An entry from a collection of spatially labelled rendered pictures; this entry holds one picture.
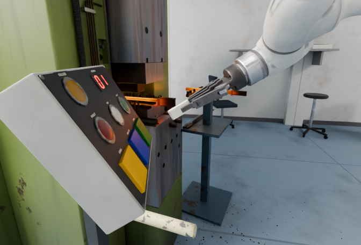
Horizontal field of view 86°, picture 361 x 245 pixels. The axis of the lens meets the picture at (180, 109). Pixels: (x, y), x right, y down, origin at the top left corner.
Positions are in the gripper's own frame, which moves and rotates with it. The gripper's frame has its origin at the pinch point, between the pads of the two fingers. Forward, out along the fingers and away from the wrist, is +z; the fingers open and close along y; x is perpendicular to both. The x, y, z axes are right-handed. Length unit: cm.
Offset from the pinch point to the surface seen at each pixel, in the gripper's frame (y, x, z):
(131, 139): -13.4, 3.4, 12.4
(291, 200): 81, -147, -40
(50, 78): -24.0, 21.2, 13.2
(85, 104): -20.4, 15.3, 12.9
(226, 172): 128, -125, -2
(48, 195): 19, -8, 66
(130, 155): -19.3, 2.5, 12.5
